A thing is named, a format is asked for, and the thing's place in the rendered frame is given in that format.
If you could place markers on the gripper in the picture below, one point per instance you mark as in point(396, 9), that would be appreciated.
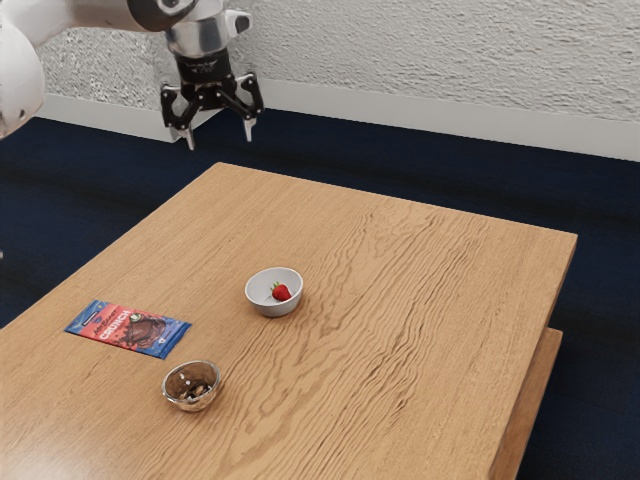
point(204, 70)

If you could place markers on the red blue snack packet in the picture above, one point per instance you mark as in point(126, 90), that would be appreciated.
point(128, 329)

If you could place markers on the red strawberry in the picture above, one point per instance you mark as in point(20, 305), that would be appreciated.
point(281, 292)

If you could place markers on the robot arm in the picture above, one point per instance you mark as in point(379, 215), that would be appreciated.
point(20, 35)

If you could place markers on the clear glass bowl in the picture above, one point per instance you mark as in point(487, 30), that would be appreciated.
point(191, 386)

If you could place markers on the white bowl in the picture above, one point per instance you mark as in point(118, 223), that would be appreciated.
point(274, 291)

